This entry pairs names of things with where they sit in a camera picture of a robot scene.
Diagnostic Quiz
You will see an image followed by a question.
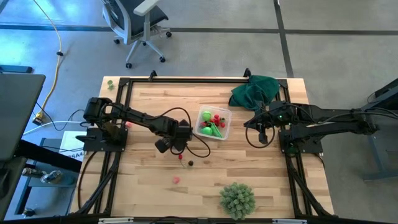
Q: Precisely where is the white printed sign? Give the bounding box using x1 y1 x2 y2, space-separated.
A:
58 130 88 162

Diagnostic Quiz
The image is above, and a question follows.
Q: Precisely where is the clear bottle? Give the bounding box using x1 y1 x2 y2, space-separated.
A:
39 169 62 184

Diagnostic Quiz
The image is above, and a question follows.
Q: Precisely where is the dark green cloth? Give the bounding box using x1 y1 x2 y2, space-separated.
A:
228 74 280 112

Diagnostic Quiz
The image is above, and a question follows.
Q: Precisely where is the clear plastic tupperware container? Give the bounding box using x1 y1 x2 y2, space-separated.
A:
195 105 233 141

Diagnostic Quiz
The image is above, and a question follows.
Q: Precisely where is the grey metal desk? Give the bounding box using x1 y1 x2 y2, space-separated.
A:
362 77 398 183

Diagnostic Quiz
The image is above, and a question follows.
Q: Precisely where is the artificial green spiky plant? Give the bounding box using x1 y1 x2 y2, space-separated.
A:
219 182 256 220

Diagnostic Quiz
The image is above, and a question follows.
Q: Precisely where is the silver aluminium bracket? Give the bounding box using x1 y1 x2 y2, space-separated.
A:
98 217 134 224
272 218 307 224

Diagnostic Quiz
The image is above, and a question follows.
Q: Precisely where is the long green toy pepper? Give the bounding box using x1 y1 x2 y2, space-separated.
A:
210 123 223 139

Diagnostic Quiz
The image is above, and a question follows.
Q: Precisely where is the dark grey desk top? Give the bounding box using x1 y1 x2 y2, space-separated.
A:
0 73 47 161

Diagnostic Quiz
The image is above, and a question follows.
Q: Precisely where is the white and black office chair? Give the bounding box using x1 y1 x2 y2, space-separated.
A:
101 0 173 69

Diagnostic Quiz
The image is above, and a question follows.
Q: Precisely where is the yellow cable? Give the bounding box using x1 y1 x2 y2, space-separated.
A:
32 0 63 121

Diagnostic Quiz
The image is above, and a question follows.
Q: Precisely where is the black aluminium table frame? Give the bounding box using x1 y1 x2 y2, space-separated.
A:
71 68 335 218

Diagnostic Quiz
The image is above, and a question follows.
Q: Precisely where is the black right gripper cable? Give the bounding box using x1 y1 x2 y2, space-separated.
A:
245 120 276 149

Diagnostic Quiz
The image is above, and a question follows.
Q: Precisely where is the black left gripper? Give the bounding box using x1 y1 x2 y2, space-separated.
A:
154 119 193 155

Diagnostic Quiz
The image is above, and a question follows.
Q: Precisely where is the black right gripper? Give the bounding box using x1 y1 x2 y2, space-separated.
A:
244 100 295 145

